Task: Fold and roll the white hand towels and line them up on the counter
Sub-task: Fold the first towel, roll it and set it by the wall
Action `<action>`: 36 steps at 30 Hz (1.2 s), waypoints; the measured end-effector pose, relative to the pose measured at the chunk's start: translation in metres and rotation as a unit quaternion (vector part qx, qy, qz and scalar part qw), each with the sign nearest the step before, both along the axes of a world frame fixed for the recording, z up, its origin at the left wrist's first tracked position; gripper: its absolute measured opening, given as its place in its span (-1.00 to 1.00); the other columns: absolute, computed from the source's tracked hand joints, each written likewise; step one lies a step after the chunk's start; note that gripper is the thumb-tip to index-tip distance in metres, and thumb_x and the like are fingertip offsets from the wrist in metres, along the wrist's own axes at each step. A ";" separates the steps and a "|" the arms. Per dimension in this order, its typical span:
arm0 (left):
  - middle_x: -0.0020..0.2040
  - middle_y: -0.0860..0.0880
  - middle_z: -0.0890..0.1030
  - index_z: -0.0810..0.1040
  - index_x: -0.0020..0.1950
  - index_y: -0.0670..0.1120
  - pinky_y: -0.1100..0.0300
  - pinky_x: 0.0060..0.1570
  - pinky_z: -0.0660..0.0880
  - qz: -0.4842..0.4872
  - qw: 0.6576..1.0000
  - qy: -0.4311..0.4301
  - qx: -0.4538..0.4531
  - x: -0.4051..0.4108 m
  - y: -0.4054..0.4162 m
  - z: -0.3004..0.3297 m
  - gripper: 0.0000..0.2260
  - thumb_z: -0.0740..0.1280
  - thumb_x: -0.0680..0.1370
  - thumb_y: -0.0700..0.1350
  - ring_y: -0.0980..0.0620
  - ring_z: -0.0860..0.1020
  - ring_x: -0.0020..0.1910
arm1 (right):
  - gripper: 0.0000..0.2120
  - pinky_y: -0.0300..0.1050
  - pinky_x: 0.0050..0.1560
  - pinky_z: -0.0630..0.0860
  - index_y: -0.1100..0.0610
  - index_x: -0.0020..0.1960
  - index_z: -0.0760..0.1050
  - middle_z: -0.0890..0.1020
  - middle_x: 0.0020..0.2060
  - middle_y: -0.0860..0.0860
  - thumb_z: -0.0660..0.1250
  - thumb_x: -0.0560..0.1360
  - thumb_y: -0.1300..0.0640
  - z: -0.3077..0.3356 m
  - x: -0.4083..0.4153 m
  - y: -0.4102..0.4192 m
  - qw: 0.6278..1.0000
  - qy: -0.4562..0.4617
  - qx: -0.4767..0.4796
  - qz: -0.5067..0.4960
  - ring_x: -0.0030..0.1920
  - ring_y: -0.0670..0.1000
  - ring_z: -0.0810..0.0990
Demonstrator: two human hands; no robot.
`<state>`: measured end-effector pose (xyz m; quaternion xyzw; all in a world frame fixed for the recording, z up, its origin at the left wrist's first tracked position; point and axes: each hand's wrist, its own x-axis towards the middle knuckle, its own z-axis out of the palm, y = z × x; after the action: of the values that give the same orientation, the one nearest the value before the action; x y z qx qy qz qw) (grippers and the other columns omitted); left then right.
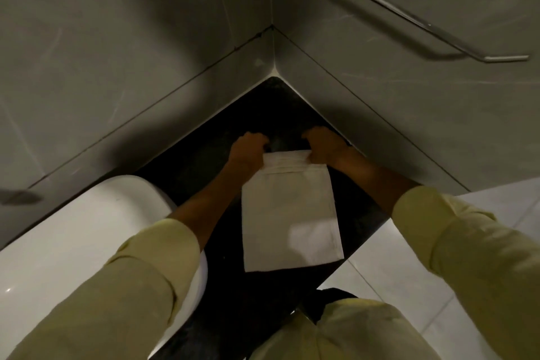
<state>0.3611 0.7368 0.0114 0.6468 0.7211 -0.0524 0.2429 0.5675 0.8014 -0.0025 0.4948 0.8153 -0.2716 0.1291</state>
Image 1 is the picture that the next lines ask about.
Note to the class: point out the person's right forearm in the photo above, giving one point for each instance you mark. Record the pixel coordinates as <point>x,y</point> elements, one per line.
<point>375,182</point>

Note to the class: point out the person's left forearm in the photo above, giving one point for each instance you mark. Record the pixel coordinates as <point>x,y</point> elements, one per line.
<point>202,208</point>

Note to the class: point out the black trousers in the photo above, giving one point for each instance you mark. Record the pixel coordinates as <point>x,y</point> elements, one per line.
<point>325,300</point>

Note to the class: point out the white towel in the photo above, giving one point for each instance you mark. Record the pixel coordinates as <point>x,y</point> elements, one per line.
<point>287,212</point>

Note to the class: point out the chrome towel rail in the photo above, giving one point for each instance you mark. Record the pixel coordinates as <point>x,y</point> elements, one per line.
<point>426,26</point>

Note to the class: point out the white ceramic sink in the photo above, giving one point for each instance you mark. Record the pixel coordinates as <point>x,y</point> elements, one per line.
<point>63,237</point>

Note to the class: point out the pale yellow shirt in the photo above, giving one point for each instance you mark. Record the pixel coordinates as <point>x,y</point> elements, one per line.
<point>350,334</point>

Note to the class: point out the person's right hand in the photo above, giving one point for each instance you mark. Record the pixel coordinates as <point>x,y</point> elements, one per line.
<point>329,149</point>

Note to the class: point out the person's left hand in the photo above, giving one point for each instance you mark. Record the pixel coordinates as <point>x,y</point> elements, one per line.
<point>249,151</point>

